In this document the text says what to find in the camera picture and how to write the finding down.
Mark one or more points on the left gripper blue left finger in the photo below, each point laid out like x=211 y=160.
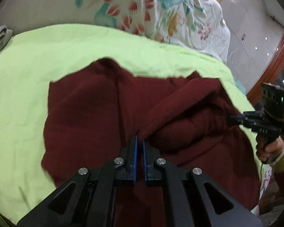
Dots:
x=128 y=171

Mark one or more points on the dark red knit sweater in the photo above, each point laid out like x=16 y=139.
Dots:
x=95 y=112

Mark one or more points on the light green bed sheet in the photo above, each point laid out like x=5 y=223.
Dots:
x=31 y=60

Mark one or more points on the light blue patterned bedding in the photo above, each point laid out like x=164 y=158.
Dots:
x=264 y=169

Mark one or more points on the person right hand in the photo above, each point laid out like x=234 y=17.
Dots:
x=269 y=153

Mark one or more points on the white floral quilt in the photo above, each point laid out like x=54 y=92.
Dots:
x=195 y=24

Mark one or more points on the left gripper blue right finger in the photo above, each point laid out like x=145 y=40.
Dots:
x=150 y=155

